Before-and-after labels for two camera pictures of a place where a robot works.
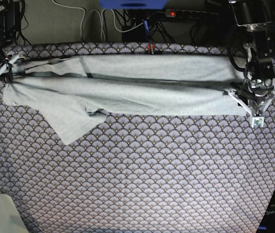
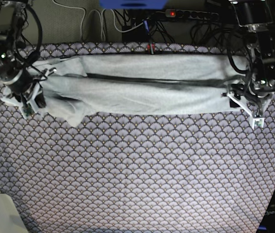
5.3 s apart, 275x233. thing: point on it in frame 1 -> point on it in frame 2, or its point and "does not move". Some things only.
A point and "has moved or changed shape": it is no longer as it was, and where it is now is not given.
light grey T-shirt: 73,93 has moved or changed shape
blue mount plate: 134,4 does not move
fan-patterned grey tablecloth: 136,173 does not move
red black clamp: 151,48 does not move
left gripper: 3,73 -> 27,86
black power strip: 183,13 does not move
